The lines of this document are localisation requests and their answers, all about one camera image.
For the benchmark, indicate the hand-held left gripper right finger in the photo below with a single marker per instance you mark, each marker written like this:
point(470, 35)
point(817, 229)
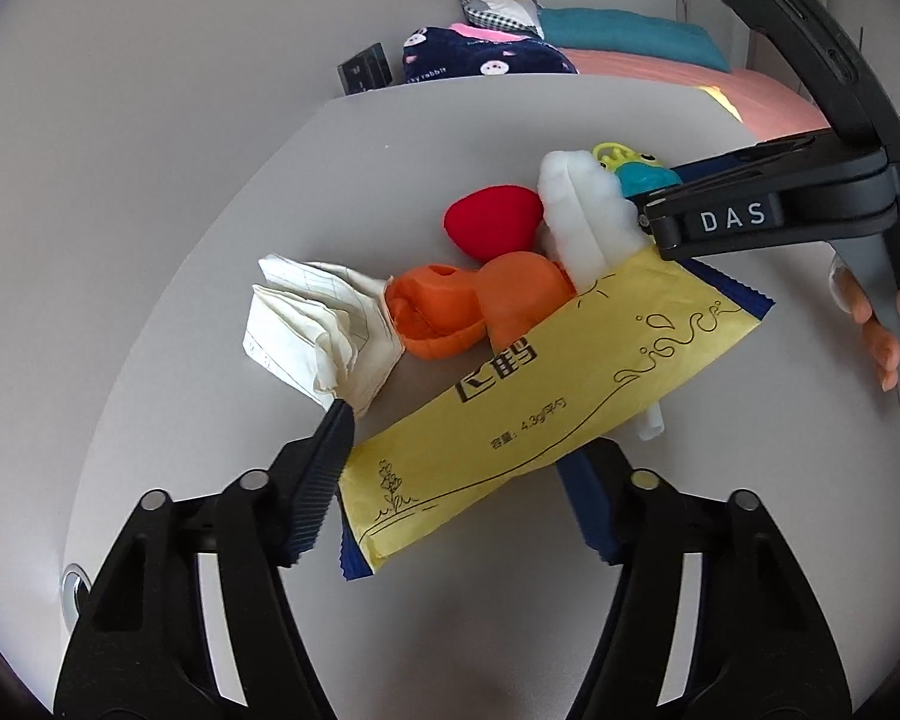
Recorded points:
point(589, 525)

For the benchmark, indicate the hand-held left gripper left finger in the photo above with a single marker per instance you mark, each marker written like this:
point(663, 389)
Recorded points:
point(322, 480)

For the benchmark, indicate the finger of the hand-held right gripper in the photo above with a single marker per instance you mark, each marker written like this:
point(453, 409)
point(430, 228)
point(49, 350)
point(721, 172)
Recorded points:
point(795, 161)
point(664, 229)

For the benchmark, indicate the green blue frog toy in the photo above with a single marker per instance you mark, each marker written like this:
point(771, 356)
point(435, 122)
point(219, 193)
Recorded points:
point(641, 176)

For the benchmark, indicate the white foam block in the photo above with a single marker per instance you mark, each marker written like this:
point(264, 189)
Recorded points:
point(581, 210)

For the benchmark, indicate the yellow snack packet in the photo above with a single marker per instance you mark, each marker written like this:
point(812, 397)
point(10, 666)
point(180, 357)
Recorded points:
point(555, 390)

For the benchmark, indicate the white paper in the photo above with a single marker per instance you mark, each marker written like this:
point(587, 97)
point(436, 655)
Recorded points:
point(307, 322)

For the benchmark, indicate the red plush toy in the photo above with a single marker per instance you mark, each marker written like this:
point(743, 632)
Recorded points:
point(491, 219)

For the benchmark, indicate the person's right hand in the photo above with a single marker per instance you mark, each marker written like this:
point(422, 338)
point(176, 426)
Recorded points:
point(881, 352)

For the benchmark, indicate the bed with pink sheet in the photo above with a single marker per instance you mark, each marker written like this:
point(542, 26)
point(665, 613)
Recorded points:
point(765, 101)

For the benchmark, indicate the orange rubber toy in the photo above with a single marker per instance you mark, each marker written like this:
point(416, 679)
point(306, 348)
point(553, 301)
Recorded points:
point(495, 292)

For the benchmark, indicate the teal pillow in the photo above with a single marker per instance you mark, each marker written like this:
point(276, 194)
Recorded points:
point(630, 34)

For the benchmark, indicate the patchwork pillow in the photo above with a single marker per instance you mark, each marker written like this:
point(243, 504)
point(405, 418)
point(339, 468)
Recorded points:
point(502, 11)

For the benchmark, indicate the navy printed blanket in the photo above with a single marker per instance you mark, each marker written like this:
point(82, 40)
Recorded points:
point(450, 52)

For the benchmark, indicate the pink blanket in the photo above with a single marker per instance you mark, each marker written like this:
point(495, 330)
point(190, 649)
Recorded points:
point(469, 30)

